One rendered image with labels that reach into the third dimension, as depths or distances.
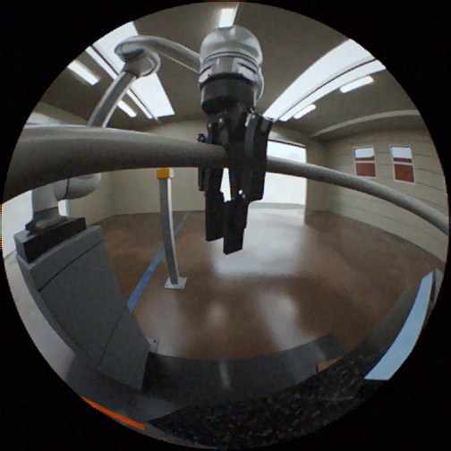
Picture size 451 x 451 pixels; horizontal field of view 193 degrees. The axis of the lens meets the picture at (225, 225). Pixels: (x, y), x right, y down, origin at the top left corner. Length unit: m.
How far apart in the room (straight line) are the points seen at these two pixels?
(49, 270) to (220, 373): 0.87
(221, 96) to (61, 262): 0.52
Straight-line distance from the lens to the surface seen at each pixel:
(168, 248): 1.35
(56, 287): 0.50
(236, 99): 0.19
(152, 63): 0.80
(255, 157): 0.16
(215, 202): 0.22
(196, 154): 0.15
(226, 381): 0.92
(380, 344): 0.22
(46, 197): 0.61
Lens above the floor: 0.91
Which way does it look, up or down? 14 degrees down
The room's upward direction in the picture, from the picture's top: straight up
